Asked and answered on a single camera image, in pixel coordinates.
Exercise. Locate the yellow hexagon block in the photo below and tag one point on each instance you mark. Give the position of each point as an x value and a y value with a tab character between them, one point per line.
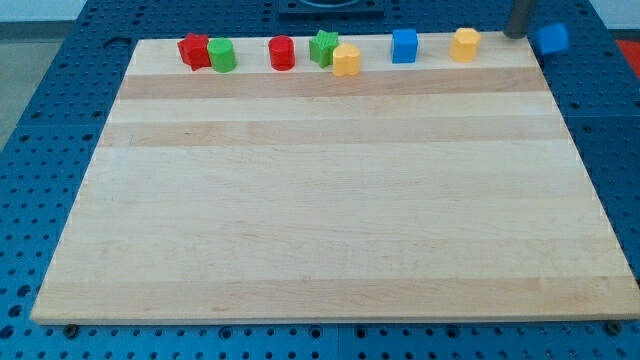
464	45

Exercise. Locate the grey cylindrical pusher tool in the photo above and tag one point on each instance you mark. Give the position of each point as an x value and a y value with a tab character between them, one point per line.
518	21

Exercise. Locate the green cylinder block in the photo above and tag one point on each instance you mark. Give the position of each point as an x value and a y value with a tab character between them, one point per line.
222	55

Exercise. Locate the red star block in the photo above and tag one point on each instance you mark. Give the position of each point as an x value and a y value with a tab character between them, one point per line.
193	50

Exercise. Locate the red cylinder block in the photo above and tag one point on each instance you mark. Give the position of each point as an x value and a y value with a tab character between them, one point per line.
281	53

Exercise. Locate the green star block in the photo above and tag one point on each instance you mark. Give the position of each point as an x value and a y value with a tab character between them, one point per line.
321	47

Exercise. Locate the yellow heart block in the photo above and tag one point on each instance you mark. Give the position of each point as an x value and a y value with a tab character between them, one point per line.
346	60

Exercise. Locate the wooden board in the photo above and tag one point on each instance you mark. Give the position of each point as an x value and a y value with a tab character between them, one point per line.
435	191

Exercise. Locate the blue cube block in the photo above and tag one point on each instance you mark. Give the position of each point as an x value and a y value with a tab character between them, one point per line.
404	47

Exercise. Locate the blue block off board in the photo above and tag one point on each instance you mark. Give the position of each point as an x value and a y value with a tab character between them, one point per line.
552	39

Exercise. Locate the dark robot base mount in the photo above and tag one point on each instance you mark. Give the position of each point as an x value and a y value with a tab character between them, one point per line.
298	8

